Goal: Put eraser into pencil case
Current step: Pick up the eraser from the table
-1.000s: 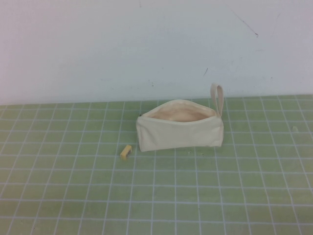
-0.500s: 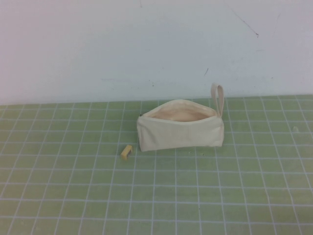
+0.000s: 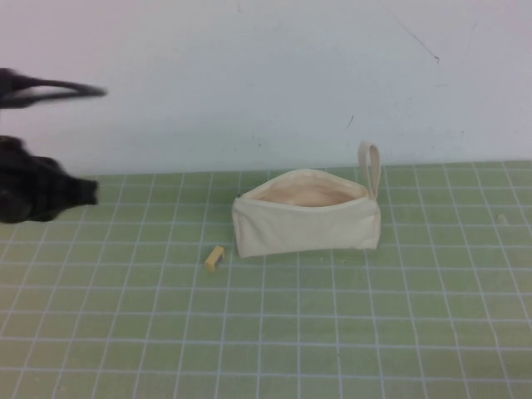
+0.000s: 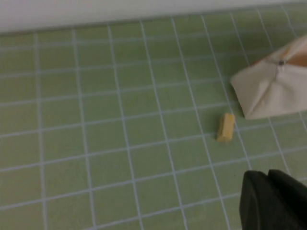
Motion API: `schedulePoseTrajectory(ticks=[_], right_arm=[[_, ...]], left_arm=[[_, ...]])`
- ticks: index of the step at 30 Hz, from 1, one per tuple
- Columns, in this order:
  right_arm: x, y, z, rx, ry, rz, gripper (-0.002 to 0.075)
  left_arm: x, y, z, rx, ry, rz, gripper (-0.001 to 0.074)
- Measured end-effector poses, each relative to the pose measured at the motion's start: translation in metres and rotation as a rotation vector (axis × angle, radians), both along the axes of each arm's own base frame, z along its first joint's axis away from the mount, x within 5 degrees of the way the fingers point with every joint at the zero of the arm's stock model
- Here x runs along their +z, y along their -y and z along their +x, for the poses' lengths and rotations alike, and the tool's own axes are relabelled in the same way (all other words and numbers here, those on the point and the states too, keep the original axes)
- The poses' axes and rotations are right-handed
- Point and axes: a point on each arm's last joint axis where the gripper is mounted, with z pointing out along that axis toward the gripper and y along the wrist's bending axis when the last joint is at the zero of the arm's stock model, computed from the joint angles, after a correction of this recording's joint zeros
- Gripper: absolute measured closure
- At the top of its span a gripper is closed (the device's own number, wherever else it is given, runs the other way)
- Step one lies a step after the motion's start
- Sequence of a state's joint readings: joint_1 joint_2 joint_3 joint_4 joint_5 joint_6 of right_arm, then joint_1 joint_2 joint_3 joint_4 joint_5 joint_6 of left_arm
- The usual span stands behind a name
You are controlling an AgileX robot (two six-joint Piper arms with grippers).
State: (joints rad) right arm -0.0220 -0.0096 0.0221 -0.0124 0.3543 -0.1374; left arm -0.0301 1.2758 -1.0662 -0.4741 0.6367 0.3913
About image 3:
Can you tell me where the green grid cutting mat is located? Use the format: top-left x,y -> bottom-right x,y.
0,160 -> 532,399

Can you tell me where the cream canvas pencil case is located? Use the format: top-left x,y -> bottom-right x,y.
231,140 -> 382,259

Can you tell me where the small yellow eraser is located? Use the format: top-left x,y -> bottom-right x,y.
204,245 -> 226,274

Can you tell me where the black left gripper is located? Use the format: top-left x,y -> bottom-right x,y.
0,135 -> 100,226

